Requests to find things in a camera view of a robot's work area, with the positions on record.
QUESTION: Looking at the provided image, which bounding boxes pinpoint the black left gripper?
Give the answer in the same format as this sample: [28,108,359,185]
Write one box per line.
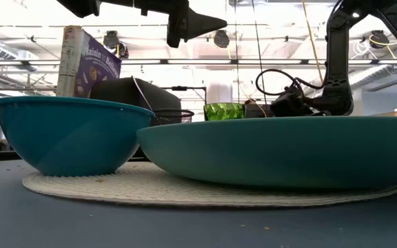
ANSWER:
[166,0,228,49]

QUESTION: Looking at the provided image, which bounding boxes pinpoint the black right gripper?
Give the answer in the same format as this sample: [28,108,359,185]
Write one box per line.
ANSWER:
[269,85,329,118]

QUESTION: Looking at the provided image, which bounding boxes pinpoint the green cut glass tumbler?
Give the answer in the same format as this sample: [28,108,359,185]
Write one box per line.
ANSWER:
[203,102,247,121]

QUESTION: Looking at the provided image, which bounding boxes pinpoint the black mesh basket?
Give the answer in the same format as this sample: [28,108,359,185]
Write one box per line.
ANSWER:
[153,108,195,125]

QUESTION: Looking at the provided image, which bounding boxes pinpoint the purple and white cereal box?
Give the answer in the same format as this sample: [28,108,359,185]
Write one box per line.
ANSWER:
[56,25,123,99]

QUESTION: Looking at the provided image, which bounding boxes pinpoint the black box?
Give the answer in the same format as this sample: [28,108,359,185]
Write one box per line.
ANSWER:
[245,102,276,118]

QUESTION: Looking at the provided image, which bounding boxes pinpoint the teal plate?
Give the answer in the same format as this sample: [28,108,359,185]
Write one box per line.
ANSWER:
[136,115,397,189]

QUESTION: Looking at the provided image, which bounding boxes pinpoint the white cylinder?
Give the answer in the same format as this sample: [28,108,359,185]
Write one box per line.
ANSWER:
[207,77,234,104]

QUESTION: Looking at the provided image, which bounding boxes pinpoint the black padded chair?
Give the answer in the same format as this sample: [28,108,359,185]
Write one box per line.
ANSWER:
[90,76,182,125]

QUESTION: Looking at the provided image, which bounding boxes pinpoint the cream woven round placemat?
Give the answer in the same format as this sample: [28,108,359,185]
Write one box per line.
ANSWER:
[21,161,397,207]

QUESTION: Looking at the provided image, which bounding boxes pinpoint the blue plastic bowl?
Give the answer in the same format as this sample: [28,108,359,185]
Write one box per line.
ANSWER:
[0,95,156,177]

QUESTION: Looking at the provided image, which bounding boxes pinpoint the black ceiling cable reel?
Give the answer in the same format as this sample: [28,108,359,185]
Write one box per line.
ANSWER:
[213,29,231,49]
[369,30,389,49]
[116,41,130,59]
[103,30,120,49]

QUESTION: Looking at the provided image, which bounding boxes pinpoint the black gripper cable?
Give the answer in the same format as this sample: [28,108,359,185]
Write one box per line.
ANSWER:
[254,68,327,98]

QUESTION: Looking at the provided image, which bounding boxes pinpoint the long ceiling light rail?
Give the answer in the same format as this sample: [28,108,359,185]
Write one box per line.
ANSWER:
[0,59,397,66]

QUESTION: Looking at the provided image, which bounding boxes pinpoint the thin black hanging cable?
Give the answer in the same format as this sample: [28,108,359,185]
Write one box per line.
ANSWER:
[233,0,240,104]

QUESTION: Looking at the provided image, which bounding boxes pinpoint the yellow hanging cable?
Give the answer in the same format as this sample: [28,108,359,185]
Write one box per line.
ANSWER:
[301,0,325,83]

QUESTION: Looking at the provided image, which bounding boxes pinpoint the silver spiral ventilation duct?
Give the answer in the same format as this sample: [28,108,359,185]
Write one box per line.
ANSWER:
[352,44,397,92]

